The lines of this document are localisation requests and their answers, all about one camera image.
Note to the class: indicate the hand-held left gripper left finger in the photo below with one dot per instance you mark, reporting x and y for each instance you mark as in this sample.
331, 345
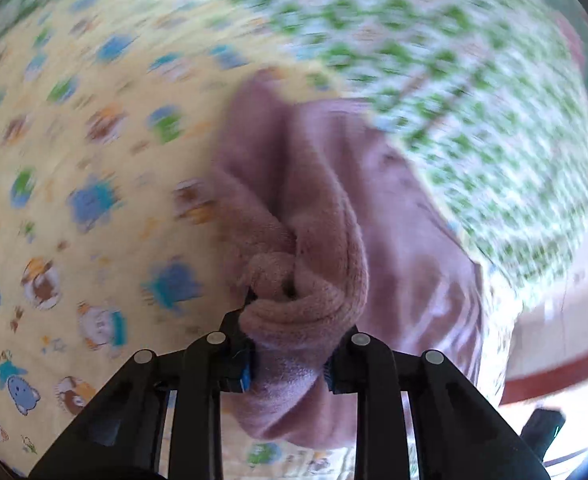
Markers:
244, 377

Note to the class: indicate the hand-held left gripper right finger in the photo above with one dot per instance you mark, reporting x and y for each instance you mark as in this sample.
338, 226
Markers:
331, 375

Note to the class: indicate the purple knit sweater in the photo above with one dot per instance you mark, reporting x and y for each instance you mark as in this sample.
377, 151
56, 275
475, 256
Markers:
324, 210

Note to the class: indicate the yellow cartoon animal blanket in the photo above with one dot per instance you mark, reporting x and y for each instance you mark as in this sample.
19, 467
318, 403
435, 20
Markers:
99, 185

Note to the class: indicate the green checkered quilt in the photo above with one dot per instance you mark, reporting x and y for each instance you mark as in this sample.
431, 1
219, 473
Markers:
423, 85

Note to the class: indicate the red wooden bed rail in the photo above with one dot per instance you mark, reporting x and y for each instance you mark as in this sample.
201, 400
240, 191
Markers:
558, 377

